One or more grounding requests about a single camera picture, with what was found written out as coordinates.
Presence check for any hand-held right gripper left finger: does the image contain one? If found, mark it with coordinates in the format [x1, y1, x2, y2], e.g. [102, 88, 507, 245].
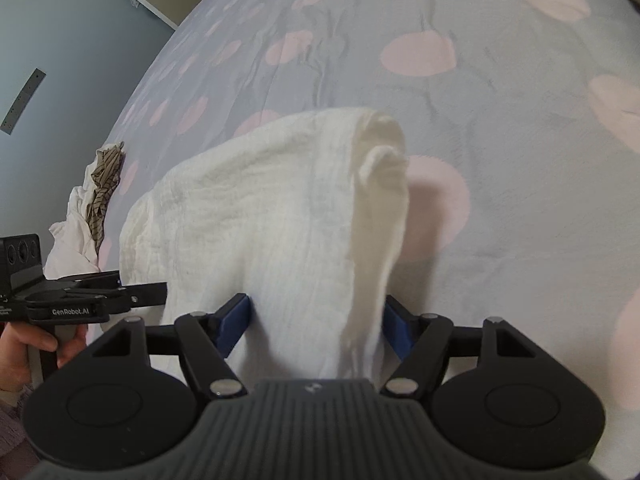
[92, 292, 252, 400]

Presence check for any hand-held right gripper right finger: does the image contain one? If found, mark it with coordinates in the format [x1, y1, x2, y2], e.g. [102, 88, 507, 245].
[379, 295, 552, 400]

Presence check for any white crinkled garment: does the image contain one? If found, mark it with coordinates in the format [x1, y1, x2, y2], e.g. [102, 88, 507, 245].
[119, 107, 412, 380]

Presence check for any person's left hand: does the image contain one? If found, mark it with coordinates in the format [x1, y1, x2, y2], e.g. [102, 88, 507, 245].
[0, 321, 89, 392]

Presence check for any pale pink folded garment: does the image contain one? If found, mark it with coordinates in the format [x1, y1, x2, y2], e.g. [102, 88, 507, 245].
[46, 147, 126, 273]

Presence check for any brown striped garment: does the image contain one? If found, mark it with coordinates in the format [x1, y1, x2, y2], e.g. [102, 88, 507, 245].
[86, 141, 126, 252]

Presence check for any black perforated strip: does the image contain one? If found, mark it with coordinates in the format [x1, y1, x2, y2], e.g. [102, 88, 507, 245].
[0, 67, 47, 136]

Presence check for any grey bedsheet with pink spots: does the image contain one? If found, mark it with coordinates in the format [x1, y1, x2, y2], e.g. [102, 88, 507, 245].
[92, 0, 640, 461]

